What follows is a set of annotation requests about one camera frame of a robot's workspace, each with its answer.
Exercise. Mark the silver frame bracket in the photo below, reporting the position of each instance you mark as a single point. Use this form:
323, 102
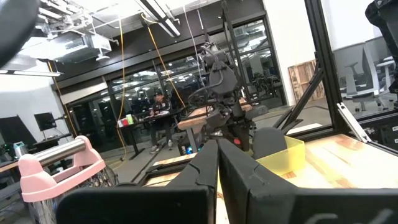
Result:
353, 123

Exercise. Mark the long ceiling light fixture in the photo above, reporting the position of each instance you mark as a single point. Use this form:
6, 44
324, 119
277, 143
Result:
168, 26

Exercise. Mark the large black panel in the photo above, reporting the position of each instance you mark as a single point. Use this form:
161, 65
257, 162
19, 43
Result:
15, 133

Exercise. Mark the person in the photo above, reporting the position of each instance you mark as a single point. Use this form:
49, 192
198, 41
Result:
160, 107

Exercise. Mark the small black monitor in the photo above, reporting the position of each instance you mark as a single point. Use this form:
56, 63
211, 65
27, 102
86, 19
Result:
45, 121

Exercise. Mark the green white container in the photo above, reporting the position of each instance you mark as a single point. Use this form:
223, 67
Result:
130, 119

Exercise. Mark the dark monitor desk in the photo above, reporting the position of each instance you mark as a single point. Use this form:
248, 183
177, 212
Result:
53, 138

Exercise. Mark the small red white box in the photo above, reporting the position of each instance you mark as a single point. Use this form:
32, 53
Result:
122, 123

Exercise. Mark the grey ceiling air duct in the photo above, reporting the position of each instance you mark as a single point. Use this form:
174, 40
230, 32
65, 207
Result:
71, 46

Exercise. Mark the black background station frame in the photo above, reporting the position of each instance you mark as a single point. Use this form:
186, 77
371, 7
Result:
231, 37

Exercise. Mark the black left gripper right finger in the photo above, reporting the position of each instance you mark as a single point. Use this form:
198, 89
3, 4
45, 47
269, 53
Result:
311, 205

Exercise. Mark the wooden pallet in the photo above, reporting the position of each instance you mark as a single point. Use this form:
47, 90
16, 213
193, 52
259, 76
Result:
306, 81

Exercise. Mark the white teal bottle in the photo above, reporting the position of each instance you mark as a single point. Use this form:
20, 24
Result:
19, 149

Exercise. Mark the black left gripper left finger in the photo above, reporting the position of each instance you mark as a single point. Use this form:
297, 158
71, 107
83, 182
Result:
140, 205

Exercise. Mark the white wall light strip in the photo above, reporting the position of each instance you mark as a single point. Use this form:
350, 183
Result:
34, 73

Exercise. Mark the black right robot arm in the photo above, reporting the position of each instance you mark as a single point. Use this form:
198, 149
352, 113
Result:
217, 112

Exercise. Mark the pink steel box grater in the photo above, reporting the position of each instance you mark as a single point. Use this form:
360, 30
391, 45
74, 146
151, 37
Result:
37, 183

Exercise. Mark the black nylon turner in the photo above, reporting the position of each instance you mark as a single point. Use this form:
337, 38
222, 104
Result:
269, 141

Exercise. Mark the yellow plastic bin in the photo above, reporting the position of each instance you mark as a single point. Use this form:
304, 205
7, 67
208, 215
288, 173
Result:
286, 158

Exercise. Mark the wooden workshop table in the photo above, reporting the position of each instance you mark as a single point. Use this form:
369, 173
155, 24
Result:
192, 123

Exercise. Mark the grey office chair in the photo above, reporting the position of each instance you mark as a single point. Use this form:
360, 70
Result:
354, 68

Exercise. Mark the wooden desk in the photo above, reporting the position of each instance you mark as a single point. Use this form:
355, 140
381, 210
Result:
7, 166

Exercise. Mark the black standing desk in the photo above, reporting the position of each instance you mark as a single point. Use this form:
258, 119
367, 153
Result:
134, 143

